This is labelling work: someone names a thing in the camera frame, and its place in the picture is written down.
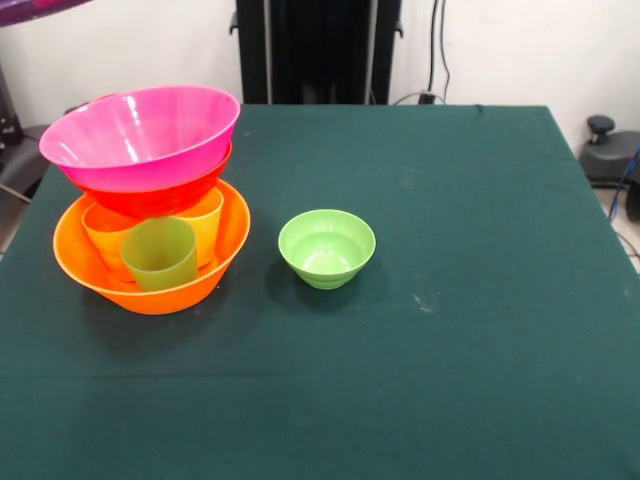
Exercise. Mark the small green bowl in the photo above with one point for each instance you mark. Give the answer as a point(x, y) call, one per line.
point(325, 250)

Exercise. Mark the yellow cup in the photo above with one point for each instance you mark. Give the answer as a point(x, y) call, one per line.
point(207, 230)

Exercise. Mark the green cup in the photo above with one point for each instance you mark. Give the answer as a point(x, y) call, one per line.
point(160, 265)

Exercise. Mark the wide red bowl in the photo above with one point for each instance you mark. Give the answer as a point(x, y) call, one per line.
point(150, 200)

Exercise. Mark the large orange bowl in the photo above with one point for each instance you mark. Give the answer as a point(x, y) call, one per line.
point(150, 300)

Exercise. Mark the large pink bowl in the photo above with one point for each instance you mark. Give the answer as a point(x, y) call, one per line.
point(135, 135)

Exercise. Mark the orange cup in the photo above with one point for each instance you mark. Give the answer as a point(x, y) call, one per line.
point(105, 245)

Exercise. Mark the small crimson bowl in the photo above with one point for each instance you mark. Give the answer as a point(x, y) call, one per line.
point(105, 95)

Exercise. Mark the wide purple bowl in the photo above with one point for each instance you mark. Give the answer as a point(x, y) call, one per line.
point(25, 12)

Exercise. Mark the dark green table cloth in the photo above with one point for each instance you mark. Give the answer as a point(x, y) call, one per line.
point(400, 350)

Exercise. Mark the black floor device with knob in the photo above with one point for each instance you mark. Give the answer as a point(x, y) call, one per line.
point(605, 160)

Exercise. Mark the black chair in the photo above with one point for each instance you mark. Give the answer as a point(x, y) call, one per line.
point(25, 160)

